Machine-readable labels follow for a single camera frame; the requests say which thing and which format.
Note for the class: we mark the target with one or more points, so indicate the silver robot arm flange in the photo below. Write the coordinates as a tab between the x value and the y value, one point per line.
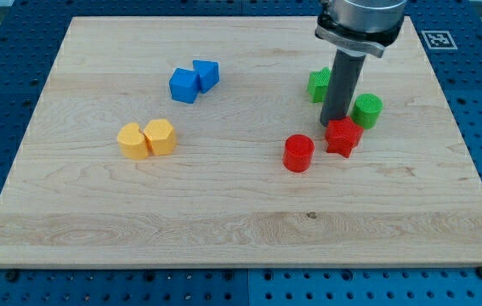
360	27

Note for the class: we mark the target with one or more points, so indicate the blue cube block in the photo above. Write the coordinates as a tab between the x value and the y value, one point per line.
184	85

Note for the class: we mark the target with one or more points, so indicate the red cylinder block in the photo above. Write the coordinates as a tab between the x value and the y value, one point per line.
298	153

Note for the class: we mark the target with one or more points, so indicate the yellow hexagon block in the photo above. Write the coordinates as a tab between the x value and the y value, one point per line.
161	136

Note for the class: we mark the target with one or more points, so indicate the light wooden board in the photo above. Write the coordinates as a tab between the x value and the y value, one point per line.
408	196

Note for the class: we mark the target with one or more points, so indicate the blue triangular block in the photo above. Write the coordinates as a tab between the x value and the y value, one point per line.
208	72

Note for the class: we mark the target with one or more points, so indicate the red star block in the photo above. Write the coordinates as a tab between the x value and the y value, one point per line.
342	136

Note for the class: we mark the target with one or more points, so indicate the green star block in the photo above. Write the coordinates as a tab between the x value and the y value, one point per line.
318	84

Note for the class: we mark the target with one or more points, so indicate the yellow heart block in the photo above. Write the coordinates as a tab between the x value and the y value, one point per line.
132	142

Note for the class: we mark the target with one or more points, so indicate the grey cylindrical pointer rod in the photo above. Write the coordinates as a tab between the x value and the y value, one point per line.
346	70

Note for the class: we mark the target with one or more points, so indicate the green cylinder block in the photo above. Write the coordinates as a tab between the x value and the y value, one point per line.
366	110

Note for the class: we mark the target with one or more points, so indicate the white fiducial marker tag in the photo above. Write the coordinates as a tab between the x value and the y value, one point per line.
439	40

